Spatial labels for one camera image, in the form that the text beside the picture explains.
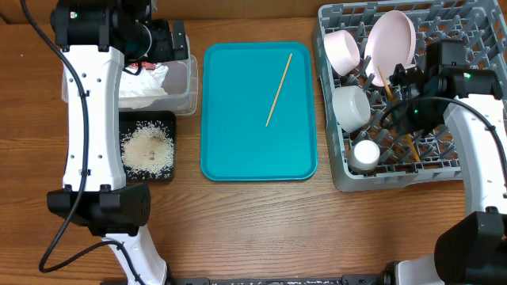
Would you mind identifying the red snack wrapper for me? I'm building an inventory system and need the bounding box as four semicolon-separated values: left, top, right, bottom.
129;62;158;70

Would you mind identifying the grey dishwasher rack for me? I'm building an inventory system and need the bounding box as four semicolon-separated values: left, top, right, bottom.
312;0;506;192

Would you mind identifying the white paper cup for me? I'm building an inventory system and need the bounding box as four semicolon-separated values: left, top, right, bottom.
348;140;380;173

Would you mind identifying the grey-green bowl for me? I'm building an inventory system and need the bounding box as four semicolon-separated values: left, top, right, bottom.
332;85;371;133

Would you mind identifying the pink round plate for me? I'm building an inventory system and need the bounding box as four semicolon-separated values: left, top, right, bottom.
364;10;416;87

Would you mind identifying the pink small bowl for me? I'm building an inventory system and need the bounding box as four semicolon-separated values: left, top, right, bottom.
323;30;360;76

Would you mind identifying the white napkin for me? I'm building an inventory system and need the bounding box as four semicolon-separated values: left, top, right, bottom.
119;63;169;109

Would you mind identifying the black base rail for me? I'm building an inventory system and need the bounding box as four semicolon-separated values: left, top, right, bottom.
101;260;436;285

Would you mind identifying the teal plastic tray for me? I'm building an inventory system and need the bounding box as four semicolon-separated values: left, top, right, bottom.
200;42;318;181

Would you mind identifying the white rice pile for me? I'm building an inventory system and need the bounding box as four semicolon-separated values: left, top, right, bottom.
120;120;175;181

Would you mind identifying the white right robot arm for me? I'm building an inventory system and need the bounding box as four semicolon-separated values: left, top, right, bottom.
381;66;506;284

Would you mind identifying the black plastic tray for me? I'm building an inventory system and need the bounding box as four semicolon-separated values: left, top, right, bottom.
119;111;176;182

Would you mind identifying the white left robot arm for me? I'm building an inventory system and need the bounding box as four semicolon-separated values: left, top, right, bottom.
47;1;186;284

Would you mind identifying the clear plastic bin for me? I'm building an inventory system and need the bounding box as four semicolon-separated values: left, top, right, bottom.
57;45;197;125

